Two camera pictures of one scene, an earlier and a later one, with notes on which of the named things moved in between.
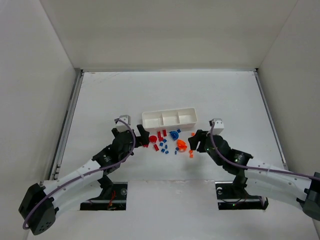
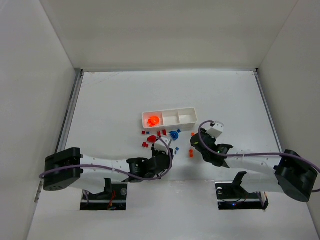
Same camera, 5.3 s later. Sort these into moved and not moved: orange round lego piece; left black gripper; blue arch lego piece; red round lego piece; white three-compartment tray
Moved: orange round lego piece; left black gripper
Not moved: white three-compartment tray; blue arch lego piece; red round lego piece
